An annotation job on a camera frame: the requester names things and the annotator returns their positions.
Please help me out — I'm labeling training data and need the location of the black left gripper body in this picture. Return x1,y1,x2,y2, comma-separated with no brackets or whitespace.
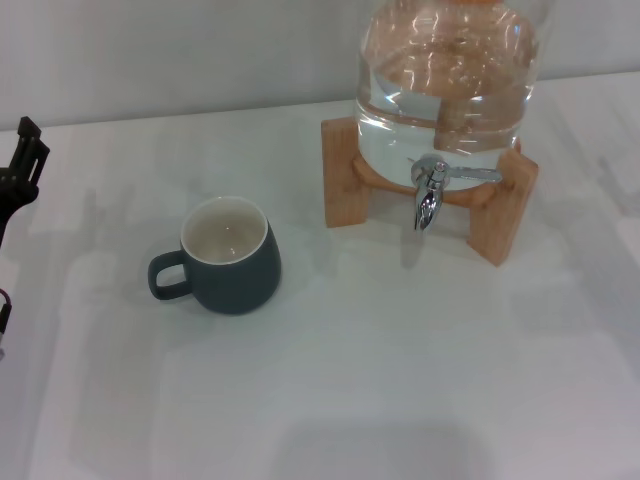
0,167,40,251

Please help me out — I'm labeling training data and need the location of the dark teal ceramic mug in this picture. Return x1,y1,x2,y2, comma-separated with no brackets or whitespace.
147,195,283,316

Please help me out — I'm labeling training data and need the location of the chrome faucet with lever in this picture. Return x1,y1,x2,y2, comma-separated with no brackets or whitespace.
407,153,503,232

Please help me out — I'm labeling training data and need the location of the wooden dispenser stand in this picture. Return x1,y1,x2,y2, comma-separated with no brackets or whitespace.
320,118,540,268

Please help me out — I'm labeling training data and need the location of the glass water dispenser jar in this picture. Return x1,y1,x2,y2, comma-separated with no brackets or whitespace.
352,0,541,194

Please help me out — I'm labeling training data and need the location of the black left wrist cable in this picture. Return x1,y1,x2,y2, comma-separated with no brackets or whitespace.
0,288,13,362

